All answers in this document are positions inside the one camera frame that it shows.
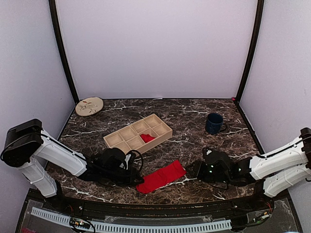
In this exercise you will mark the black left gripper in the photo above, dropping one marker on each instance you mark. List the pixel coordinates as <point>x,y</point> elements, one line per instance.
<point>130,179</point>

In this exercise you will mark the black left frame post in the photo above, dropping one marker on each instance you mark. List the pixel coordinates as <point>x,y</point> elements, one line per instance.
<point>61,50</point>

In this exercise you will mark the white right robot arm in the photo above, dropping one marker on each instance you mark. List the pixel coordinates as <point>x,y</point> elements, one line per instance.
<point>272,172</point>

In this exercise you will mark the bird painted ceramic plate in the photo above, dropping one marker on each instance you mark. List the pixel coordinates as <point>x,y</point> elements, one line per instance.
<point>89,106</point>

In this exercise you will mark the wooden compartment tray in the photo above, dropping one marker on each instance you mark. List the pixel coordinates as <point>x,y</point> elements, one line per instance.
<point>128,138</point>

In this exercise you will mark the black frame post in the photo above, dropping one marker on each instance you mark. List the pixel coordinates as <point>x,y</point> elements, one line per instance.
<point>251,51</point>
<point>61,50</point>

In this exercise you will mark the plain red sock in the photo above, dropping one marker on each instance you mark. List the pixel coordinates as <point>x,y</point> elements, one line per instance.
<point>161,177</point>

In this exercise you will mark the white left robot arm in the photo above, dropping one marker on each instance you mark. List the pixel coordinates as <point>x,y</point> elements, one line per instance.
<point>27,142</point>

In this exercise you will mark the red snowflake santa sock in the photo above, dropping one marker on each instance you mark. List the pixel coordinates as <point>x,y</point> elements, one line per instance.
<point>147,138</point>

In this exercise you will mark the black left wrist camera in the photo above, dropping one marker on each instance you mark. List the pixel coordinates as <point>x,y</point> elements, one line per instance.
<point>129,159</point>

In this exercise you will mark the black front table rail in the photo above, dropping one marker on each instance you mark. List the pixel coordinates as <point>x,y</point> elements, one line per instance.
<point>179,199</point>

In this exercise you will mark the white slotted cable duct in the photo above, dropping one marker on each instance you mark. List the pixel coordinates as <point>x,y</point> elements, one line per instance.
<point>131,225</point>

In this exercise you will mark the black right frame post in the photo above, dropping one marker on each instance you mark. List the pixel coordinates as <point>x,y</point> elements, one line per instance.
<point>251,51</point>

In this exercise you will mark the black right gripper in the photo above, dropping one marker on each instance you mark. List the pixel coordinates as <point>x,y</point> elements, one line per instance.
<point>194,173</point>

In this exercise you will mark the dark blue mug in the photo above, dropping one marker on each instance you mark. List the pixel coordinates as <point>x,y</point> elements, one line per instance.
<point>215,124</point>

